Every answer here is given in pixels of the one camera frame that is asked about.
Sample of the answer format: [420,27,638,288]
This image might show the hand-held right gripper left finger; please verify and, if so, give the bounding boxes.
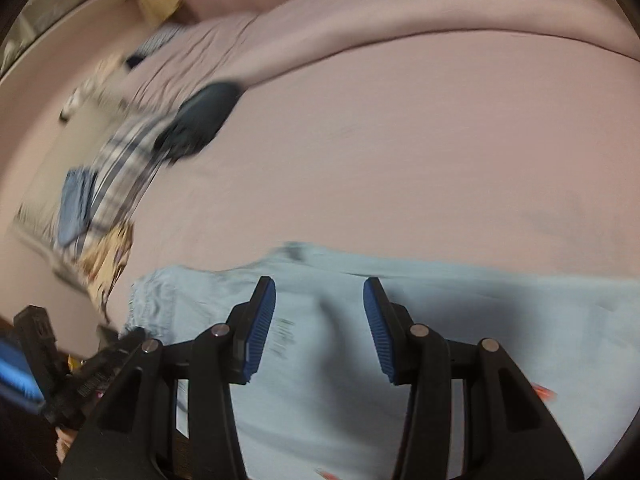
[59,276,277,480]

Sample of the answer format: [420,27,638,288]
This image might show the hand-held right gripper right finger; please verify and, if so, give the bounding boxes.
[363,277,585,480]

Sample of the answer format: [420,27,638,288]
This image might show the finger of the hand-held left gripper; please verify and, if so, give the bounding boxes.
[42,327,147,429]

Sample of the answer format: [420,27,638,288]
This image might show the light blue denim pants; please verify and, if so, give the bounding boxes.
[122,241,640,480]

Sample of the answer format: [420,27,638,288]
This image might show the floral cloth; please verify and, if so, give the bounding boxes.
[75,222,135,321]

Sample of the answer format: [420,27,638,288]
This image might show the blue folded cloth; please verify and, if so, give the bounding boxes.
[56,166,101,248]

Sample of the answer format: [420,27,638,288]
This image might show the pink bed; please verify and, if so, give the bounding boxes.
[102,10,640,480]

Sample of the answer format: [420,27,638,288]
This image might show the plaid cloth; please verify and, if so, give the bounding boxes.
[52,112,173,261]

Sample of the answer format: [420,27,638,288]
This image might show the rolled dark cloth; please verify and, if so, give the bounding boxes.
[152,79,242,165]

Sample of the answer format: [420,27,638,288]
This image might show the small white clutter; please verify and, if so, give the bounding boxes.
[59,54,132,122]

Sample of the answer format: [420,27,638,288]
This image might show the pink pillow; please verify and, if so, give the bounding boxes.
[127,12,261,111]

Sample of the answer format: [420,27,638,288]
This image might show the dark striped cloth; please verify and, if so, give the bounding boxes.
[125,24,187,68]

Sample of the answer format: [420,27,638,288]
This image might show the pink duvet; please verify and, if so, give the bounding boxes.
[220,0,636,91]

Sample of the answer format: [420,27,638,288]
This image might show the white cabinet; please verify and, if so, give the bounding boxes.
[0,0,146,78]

